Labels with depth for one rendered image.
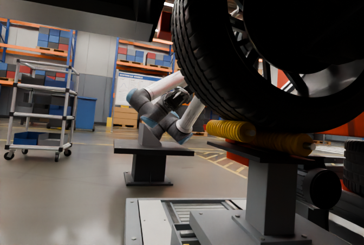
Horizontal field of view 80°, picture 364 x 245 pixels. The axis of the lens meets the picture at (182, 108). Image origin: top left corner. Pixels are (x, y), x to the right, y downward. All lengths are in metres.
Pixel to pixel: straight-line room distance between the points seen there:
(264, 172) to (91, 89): 11.21
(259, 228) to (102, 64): 11.43
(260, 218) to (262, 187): 0.09
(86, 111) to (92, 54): 5.61
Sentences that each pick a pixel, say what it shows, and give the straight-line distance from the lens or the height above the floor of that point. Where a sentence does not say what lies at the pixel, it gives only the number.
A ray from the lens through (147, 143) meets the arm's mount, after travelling 1.83.
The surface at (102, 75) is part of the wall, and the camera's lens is 11.73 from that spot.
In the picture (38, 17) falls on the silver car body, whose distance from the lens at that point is 0.65.
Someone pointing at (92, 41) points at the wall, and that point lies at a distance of 12.16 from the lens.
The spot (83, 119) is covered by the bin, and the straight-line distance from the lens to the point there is 6.81.
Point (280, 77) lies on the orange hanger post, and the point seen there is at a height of 0.83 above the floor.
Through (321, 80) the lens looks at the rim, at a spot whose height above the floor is 0.70.
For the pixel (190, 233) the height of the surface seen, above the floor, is 0.18.
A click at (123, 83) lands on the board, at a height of 1.52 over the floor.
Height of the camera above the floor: 0.53
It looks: 3 degrees up
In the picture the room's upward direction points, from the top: 5 degrees clockwise
